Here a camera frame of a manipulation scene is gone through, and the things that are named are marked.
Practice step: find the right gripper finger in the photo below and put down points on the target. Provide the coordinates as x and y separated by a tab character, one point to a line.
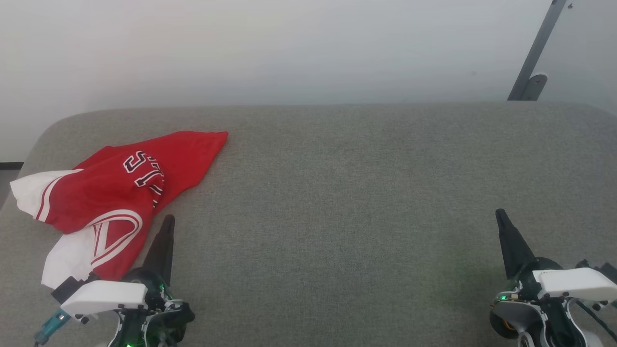
513	246

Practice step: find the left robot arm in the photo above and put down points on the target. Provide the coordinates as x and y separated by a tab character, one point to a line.
144	332

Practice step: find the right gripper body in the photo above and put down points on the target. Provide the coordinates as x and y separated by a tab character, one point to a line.
573	284

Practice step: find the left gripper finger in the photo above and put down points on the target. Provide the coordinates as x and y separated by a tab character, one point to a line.
161	250

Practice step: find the black skirting strip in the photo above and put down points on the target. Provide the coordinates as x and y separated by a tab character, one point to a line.
10	165

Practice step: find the grey pole bracket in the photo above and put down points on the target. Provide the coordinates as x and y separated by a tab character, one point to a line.
536	86

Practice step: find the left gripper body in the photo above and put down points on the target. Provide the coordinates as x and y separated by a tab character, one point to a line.
111	296

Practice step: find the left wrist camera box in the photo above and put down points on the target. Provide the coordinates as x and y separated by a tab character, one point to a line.
72	286

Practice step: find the red and white jersey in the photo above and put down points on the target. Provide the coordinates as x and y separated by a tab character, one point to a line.
106	193

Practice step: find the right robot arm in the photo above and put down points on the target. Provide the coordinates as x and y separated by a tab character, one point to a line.
530	323

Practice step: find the grey metal pole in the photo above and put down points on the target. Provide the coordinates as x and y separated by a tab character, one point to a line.
537	46

